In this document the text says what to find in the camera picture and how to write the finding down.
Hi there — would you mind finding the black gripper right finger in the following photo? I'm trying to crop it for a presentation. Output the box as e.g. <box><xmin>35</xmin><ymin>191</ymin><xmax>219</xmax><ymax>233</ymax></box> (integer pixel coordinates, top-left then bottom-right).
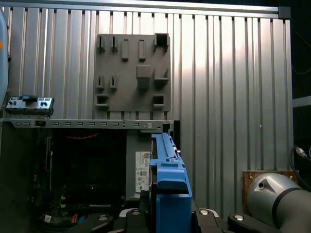
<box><xmin>192</xmin><ymin>208</ymin><xmax>280</xmax><ymax>233</ymax></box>

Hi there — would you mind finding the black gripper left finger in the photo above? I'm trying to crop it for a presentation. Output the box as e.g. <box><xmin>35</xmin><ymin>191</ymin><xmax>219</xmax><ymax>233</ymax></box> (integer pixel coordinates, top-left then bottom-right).
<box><xmin>85</xmin><ymin>190</ymin><xmax>156</xmax><ymax>233</ymax></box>

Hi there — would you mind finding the hard disk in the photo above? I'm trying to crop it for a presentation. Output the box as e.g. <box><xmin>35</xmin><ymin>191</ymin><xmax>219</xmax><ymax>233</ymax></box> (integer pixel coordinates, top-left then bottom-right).
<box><xmin>149</xmin><ymin>132</ymin><xmax>195</xmax><ymax>233</ymax></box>

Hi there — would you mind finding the green motherboard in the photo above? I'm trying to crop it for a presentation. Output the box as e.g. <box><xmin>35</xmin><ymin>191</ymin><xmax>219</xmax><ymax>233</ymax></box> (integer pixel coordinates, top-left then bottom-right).
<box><xmin>34</xmin><ymin>135</ymin><xmax>127</xmax><ymax>216</ymax></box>

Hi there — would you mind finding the grey power supply unit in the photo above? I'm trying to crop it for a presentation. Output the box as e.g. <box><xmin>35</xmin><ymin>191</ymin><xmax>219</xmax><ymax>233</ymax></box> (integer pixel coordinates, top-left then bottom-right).
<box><xmin>125</xmin><ymin>130</ymin><xmax>156</xmax><ymax>200</ymax></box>

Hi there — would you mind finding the black open PC case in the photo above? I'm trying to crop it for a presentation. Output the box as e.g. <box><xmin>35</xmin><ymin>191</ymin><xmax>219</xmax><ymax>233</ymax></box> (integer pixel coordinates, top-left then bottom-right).
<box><xmin>0</xmin><ymin>117</ymin><xmax>182</xmax><ymax>233</ymax></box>

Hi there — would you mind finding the grey parts rack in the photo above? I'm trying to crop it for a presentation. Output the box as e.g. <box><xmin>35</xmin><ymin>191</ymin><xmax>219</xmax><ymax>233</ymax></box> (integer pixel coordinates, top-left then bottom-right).
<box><xmin>93</xmin><ymin>32</ymin><xmax>173</xmax><ymax>114</ymax></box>

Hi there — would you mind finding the pale blue teach pendant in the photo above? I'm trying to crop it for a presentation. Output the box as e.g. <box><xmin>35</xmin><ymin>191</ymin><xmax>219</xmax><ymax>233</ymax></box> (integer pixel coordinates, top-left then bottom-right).
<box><xmin>0</xmin><ymin>11</ymin><xmax>10</xmax><ymax>109</ymax></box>

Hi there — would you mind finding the red twisted wire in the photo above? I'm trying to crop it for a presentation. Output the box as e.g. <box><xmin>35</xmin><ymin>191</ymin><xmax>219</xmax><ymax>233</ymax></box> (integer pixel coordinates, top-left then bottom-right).
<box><xmin>63</xmin><ymin>132</ymin><xmax>101</xmax><ymax>141</ymax></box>

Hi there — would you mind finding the black cable with blue connector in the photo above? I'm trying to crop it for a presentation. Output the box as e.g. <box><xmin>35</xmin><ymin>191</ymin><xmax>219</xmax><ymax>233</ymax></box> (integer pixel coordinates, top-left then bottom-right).
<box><xmin>289</xmin><ymin>145</ymin><xmax>311</xmax><ymax>194</ymax></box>

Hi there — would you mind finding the metal slot cover bracket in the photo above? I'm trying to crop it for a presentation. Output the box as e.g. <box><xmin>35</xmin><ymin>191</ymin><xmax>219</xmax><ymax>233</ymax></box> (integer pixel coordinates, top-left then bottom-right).
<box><xmin>4</xmin><ymin>94</ymin><xmax>55</xmax><ymax>117</ymax></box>

